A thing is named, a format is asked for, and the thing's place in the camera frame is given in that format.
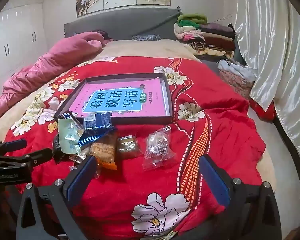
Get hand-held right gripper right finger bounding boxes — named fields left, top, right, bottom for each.
left=187, top=154, right=283, bottom=240

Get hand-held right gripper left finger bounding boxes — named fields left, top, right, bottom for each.
left=16, top=155, right=98, bottom=240

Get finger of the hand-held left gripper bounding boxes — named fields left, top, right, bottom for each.
left=0, top=148, right=53, bottom=167
left=0, top=139, right=28, bottom=155

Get black snack packet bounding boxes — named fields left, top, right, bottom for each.
left=52, top=135, right=70, bottom=164

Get clear orange cake packet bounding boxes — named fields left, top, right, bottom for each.
left=89, top=131, right=118, bottom=170

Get pale green snack packet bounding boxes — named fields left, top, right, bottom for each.
left=57, top=119, right=84, bottom=154

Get blue snack packet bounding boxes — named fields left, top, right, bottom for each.
left=77, top=112, right=117, bottom=147

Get clear packet of silver candy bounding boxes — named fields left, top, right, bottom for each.
left=142, top=125, right=172, bottom=172

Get dark grey shallow box tray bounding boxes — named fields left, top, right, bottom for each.
left=54, top=73, right=174, bottom=125

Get translucent snack packet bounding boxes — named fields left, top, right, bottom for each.
left=69, top=147, right=90, bottom=165

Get chocolate bar packet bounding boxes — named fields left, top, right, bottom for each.
left=61, top=112, right=78, bottom=123

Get red floral blanket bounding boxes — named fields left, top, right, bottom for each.
left=4, top=56, right=267, bottom=240

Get olive brown snack packet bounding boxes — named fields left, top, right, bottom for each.
left=116, top=135, right=143, bottom=159

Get red cloth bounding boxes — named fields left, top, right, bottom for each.
left=250, top=99, right=277, bottom=122

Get pink quilt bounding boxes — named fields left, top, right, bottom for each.
left=0, top=31, right=110, bottom=125

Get floral fabric basket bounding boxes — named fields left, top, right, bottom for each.
left=219, top=69, right=255, bottom=99

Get pink book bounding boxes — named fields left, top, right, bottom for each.
left=76, top=79, right=172, bottom=117

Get light grey clothes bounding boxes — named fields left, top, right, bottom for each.
left=217, top=59, right=258, bottom=82

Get white wardrobe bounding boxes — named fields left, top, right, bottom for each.
left=0, top=0, right=49, bottom=85

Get dark maroon cloth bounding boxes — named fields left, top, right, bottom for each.
left=97, top=30, right=114, bottom=42

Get stack of folded clothes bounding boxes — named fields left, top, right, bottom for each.
left=174, top=14, right=237, bottom=55

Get beige bed sheet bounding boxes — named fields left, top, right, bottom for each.
left=0, top=39, right=200, bottom=140

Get white satin curtain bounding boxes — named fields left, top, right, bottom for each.
left=234, top=0, right=300, bottom=155

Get dark patterned pillow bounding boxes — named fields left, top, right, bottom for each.
left=132, top=34, right=162, bottom=41

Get grey headboard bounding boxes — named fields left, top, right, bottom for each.
left=64, top=7, right=183, bottom=42

